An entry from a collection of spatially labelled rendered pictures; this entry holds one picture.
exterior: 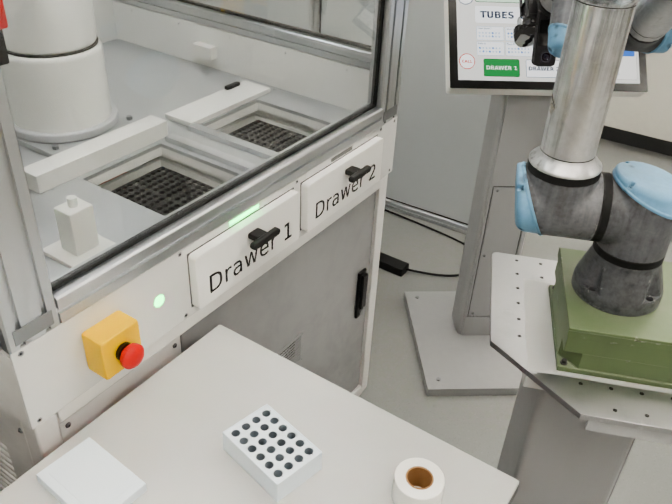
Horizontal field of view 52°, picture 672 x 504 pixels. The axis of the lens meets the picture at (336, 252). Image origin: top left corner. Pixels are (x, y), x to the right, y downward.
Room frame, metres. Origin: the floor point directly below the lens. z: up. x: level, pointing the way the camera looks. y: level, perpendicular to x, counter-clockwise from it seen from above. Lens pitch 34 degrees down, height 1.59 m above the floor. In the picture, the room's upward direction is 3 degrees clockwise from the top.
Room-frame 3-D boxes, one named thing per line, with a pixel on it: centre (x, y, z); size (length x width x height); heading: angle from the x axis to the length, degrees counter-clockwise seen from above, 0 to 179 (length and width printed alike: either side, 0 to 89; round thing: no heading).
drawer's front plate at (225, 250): (1.05, 0.16, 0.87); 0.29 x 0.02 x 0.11; 148
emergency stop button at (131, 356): (0.75, 0.29, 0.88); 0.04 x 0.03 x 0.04; 148
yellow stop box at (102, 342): (0.77, 0.32, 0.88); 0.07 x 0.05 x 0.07; 148
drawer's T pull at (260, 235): (1.04, 0.14, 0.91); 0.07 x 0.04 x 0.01; 148
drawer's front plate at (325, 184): (1.32, -0.01, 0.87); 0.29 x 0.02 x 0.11; 148
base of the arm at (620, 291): (1.00, -0.50, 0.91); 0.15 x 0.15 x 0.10
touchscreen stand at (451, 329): (1.82, -0.51, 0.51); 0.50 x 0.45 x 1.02; 5
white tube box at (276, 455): (0.67, 0.08, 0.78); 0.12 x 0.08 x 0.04; 46
